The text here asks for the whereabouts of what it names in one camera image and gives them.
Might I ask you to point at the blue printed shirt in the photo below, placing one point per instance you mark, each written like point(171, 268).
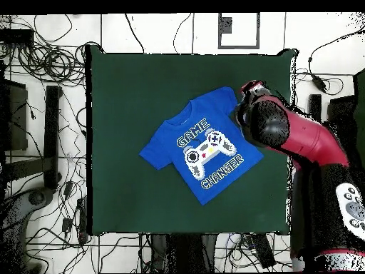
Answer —
point(176, 148)

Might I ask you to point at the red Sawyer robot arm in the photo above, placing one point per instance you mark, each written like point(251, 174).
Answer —
point(308, 137)

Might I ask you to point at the black flat box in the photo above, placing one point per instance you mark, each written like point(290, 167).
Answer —
point(15, 36)

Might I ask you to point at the dark grey square tag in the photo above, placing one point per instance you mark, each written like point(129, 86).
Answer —
point(226, 25)

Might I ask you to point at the black power adapter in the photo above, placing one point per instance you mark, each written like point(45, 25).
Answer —
point(318, 82)

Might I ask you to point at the dark box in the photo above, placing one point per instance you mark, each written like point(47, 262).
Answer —
point(342, 111)
point(15, 120)

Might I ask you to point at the green hanging cloth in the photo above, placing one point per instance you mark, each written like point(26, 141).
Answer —
point(360, 114)

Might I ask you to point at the dark green table cloth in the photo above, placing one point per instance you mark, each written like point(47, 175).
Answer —
point(128, 85)

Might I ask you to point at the black power strip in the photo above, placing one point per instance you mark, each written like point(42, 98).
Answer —
point(82, 217)
point(263, 251)

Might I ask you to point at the small black adapter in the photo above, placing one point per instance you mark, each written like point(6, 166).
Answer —
point(66, 225)

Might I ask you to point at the grey chair base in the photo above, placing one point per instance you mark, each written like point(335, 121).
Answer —
point(37, 197)

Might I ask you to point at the grey square floor frame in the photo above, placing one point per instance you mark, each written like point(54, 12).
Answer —
point(239, 46)

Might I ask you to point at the black frame leg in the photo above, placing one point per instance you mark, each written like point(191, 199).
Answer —
point(315, 104)
point(52, 128)

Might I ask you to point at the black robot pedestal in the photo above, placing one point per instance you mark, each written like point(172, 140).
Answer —
point(182, 251)

